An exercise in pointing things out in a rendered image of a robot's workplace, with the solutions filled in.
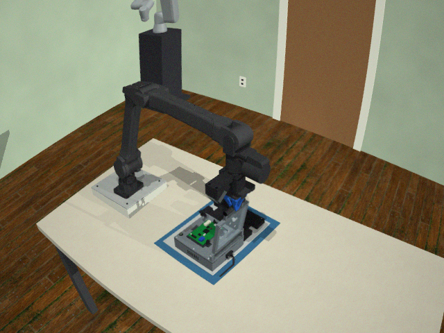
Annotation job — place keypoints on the green circuit board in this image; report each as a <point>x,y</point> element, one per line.
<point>203,232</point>

